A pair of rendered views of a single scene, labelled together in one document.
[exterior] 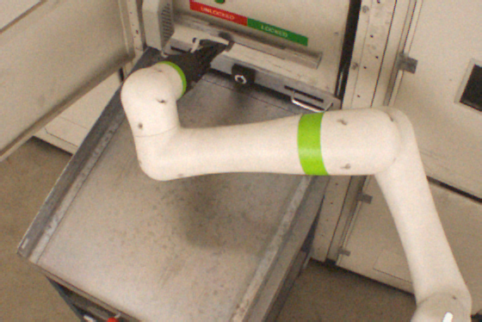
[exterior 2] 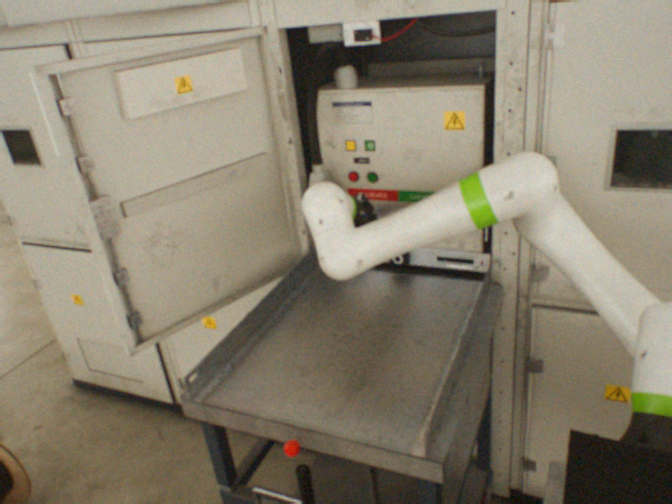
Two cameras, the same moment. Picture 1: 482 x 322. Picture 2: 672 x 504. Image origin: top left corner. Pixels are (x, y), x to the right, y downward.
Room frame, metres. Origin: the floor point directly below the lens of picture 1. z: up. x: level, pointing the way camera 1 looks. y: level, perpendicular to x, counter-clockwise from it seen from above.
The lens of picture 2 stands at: (-0.46, 0.13, 1.68)
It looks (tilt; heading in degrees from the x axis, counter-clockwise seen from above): 26 degrees down; 3
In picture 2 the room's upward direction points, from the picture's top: 7 degrees counter-clockwise
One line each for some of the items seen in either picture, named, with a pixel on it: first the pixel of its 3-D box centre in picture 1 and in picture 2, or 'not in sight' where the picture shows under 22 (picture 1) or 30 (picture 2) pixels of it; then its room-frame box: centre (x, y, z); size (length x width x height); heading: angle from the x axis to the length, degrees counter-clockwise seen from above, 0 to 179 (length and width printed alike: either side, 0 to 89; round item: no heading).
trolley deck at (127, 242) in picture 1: (181, 200); (358, 344); (0.74, 0.15, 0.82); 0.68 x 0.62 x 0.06; 155
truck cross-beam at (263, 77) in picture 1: (248, 65); (402, 251); (1.10, -0.02, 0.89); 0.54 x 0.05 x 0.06; 65
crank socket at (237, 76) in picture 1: (242, 76); (398, 256); (1.07, 0.00, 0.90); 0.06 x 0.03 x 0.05; 65
